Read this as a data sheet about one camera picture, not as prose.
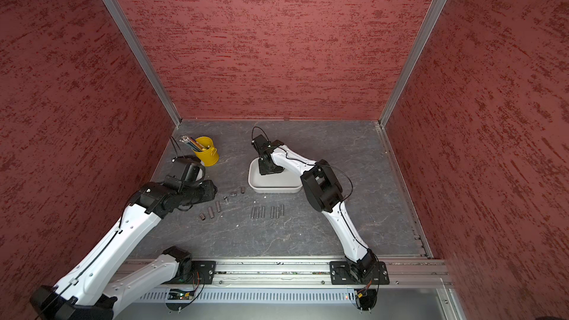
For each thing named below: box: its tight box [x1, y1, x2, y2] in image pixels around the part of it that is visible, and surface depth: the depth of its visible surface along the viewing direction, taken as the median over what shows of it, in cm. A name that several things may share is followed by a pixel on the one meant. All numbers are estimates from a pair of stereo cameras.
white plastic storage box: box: [247, 157, 304, 194], surface depth 95 cm
